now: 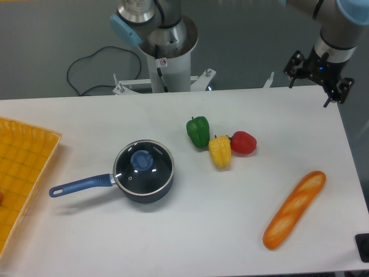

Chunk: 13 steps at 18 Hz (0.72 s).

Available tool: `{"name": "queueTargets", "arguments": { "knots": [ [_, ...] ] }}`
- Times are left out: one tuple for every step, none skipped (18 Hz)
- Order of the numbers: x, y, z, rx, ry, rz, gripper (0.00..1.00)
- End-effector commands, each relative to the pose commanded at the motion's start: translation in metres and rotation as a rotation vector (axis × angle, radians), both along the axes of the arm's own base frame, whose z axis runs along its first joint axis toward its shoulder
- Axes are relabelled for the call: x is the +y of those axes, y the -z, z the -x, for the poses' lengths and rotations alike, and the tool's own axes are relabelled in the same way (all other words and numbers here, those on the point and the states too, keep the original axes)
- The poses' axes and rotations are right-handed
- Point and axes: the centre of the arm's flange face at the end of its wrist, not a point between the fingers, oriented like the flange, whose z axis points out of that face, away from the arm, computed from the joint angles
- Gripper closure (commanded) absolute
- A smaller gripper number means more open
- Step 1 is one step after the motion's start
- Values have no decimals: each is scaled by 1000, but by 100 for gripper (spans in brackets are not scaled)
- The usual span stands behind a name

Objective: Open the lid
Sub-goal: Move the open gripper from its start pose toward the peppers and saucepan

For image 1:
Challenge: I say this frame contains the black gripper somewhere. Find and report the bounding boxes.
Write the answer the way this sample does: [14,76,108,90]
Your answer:
[283,50,355,107]

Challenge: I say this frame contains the glass pot lid blue knob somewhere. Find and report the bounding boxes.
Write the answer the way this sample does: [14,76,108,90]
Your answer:
[113,140,175,195]

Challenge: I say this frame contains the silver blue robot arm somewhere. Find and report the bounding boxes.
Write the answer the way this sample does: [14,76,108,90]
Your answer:
[110,1,368,105]

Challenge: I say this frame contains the red bell pepper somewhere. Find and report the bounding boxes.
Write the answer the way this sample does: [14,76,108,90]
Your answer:
[227,131,257,155]

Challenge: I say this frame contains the yellow bell pepper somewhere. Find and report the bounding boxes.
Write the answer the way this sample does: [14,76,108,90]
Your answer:
[208,136,232,169]

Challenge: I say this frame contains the orange baguette bread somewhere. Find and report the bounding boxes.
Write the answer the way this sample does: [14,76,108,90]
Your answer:
[262,171,326,250]

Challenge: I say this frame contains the green bell pepper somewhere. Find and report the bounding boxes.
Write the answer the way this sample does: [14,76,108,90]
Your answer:
[186,116,210,148]

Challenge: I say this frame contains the black corner device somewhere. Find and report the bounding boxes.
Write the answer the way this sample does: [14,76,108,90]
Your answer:
[355,233,369,263]

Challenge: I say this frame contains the dark blue saucepan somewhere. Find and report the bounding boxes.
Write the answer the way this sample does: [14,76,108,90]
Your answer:
[48,140,175,204]

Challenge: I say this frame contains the yellow woven basket tray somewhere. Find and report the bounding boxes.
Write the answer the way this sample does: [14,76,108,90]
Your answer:
[1,117,62,256]

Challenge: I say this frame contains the white stand foot bracket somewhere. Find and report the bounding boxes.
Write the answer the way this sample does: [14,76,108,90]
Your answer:
[263,72,275,88]

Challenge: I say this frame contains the black floor cable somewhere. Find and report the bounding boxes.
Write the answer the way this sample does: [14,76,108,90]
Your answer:
[66,46,142,96]

